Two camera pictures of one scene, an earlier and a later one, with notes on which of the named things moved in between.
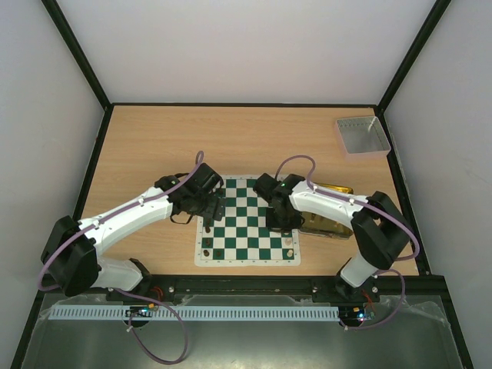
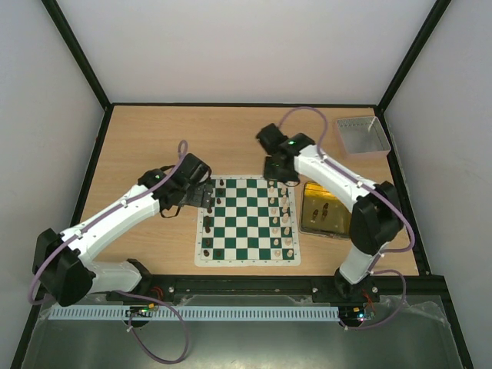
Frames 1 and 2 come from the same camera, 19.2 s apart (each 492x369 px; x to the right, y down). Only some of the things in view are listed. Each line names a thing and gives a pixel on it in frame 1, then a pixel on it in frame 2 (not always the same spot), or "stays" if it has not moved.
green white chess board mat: (243, 237) stays
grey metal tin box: (363, 138) stays
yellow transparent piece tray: (324, 226) stays
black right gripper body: (283, 221) → (277, 170)
